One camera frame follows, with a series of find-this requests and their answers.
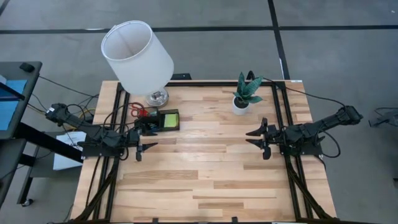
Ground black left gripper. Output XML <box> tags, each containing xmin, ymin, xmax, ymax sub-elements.
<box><xmin>126</xmin><ymin>127</ymin><xmax>159</xmax><ymax>151</ymax></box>

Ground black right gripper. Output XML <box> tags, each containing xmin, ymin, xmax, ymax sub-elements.
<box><xmin>245</xmin><ymin>117</ymin><xmax>283</xmax><ymax>149</ymax></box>

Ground red handled scissors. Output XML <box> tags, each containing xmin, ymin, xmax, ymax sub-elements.
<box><xmin>129</xmin><ymin>103</ymin><xmax>149</xmax><ymax>118</ymax></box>

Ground black mesh desk organizer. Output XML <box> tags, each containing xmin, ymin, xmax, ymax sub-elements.
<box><xmin>136</xmin><ymin>108</ymin><xmax>180</xmax><ymax>133</ymax></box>

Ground white round plant pot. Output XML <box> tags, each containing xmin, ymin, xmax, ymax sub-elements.
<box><xmin>231</xmin><ymin>95</ymin><xmax>251</xmax><ymax>116</ymax></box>

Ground silver lamp base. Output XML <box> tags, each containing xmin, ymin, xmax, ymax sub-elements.
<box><xmin>145</xmin><ymin>88</ymin><xmax>170</xmax><ymax>108</ymax></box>

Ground green snake plant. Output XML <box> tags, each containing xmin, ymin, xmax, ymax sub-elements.
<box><xmin>233</xmin><ymin>72</ymin><xmax>264</xmax><ymax>105</ymax></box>

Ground white lamp shade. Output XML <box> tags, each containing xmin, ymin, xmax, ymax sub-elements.
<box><xmin>101</xmin><ymin>20</ymin><xmax>175</xmax><ymax>96</ymax></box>

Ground white paper sheet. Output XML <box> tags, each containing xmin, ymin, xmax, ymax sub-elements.
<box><xmin>52</xmin><ymin>131</ymin><xmax>87</xmax><ymax>171</ymax></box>

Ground black floor stand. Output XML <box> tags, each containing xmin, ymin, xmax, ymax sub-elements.
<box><xmin>368</xmin><ymin>107</ymin><xmax>398</xmax><ymax>128</ymax></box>

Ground grey side desk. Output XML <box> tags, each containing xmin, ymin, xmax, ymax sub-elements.
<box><xmin>0</xmin><ymin>61</ymin><xmax>82</xmax><ymax>208</ymax></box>

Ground blue screen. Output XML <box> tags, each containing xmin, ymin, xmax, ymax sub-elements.
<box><xmin>0</xmin><ymin>79</ymin><xmax>28</xmax><ymax>131</ymax></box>

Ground black left wrist camera cable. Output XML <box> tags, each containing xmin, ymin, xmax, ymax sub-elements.
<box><xmin>102</xmin><ymin>101</ymin><xmax>150</xmax><ymax>125</ymax></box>

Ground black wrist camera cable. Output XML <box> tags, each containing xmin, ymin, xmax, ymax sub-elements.
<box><xmin>317</xmin><ymin>129</ymin><xmax>341</xmax><ymax>159</ymax></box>
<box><xmin>102</xmin><ymin>101</ymin><xmax>150</xmax><ymax>125</ymax></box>

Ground black aluminium table frame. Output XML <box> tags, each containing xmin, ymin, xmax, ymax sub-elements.
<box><xmin>67</xmin><ymin>80</ymin><xmax>343</xmax><ymax>224</ymax></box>

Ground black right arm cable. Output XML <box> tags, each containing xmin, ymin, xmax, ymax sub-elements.
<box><xmin>247</xmin><ymin>70</ymin><xmax>346</xmax><ymax>108</ymax></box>

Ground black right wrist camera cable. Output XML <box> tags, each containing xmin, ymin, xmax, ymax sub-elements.
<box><xmin>317</xmin><ymin>129</ymin><xmax>341</xmax><ymax>159</ymax></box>

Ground thin black power cable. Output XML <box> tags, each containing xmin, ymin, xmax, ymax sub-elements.
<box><xmin>39</xmin><ymin>75</ymin><xmax>100</xmax><ymax>98</ymax></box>

